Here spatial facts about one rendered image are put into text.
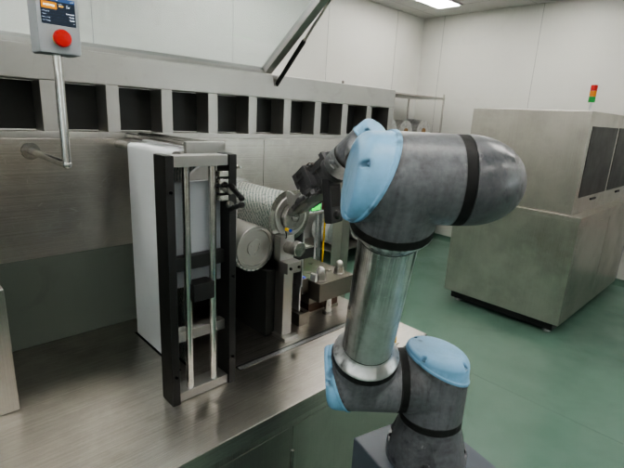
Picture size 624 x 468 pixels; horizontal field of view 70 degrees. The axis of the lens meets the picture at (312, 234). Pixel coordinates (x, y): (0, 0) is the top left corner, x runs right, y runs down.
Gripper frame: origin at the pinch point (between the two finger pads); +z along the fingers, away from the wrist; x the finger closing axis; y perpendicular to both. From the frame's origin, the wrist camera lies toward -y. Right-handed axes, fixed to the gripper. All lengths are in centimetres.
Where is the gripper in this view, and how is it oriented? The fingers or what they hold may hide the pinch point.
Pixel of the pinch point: (294, 214)
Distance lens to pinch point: 121.5
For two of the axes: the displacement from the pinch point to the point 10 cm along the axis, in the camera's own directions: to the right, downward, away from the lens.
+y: -4.0, -8.8, 2.4
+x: -7.2, 1.5, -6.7
